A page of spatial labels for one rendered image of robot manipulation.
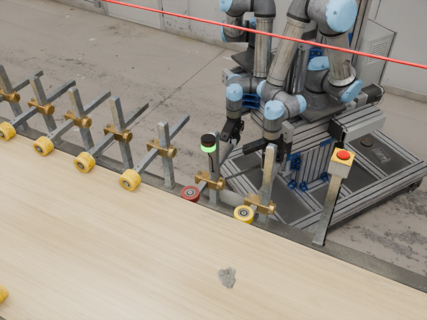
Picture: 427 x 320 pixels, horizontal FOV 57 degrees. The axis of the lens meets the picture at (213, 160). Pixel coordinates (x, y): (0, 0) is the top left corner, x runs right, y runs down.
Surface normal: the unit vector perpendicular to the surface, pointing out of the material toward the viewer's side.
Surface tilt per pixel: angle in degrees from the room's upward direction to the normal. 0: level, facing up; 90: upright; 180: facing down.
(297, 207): 0
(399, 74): 90
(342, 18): 83
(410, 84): 90
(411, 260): 0
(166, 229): 0
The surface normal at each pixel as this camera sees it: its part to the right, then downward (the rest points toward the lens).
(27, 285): -0.01, -0.73
